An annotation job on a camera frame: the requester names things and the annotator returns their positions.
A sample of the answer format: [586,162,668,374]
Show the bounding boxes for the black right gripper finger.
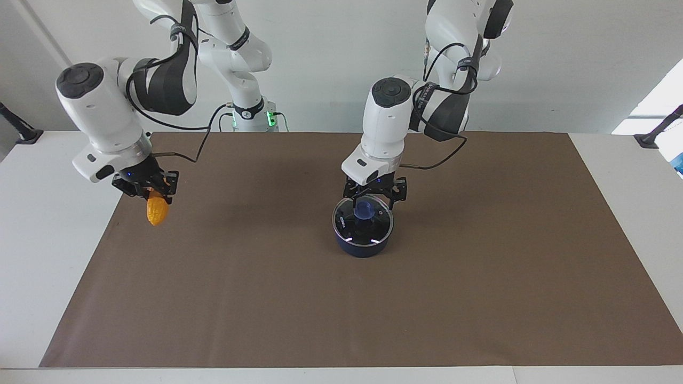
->
[112,177,144,199]
[158,171,180,206]

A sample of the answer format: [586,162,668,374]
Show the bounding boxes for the glass lid purple knob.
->
[332,195,394,247]

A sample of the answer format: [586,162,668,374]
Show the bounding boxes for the yellow toy corn cob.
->
[146,191,169,227]

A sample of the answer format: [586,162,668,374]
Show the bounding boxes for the brown table mat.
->
[39,132,683,369]

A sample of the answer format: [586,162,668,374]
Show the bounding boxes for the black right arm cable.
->
[125,16,235,163]

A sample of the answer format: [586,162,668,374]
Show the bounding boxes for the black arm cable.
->
[398,43,483,170]
[125,16,235,163]

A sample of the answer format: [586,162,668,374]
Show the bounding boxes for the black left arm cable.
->
[398,43,483,170]

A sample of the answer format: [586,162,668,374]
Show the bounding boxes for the dark blue pot purple handle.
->
[332,195,395,259]

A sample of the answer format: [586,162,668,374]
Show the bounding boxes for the black camera stand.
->
[634,104,683,149]
[0,101,43,145]

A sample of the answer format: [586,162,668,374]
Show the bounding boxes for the white wall cable duct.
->
[20,0,73,70]

